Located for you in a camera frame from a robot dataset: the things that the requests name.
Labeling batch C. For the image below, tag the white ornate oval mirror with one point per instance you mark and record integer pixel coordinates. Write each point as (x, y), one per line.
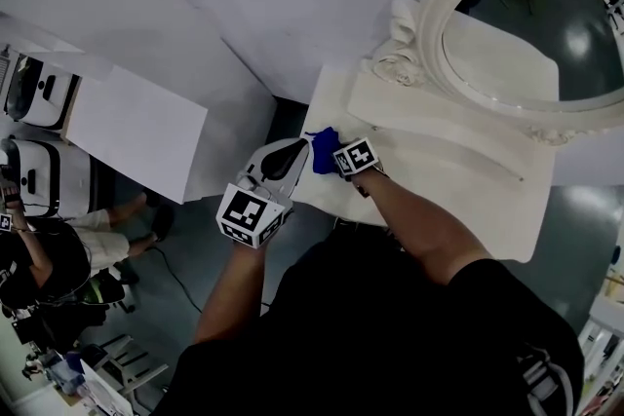
(502, 63)

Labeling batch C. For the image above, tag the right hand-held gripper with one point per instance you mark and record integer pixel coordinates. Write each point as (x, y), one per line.
(356, 158)

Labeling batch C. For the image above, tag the person's right forearm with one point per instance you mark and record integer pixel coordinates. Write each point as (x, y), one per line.
(414, 229)

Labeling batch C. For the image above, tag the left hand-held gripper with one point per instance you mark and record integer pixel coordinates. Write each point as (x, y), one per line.
(248, 214)

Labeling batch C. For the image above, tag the blue cloth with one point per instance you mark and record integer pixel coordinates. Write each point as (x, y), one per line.
(322, 156)

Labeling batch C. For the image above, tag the person's left forearm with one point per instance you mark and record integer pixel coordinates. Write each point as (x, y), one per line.
(229, 292)

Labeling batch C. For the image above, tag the black office chair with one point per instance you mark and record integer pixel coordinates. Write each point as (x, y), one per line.
(114, 290)

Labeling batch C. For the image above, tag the white machine with black trim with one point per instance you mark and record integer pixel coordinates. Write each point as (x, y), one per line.
(68, 180)
(34, 107)

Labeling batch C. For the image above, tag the white dressing table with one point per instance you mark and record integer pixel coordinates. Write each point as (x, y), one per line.
(439, 200)

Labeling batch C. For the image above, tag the person's black shirt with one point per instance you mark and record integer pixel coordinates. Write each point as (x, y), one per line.
(365, 346)

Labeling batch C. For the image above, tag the white slatted stool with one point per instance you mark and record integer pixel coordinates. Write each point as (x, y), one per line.
(131, 365)

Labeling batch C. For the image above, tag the small blue object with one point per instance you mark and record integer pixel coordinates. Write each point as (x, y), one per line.
(616, 255)

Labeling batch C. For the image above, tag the white cabinet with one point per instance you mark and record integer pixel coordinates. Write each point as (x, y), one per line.
(136, 131)

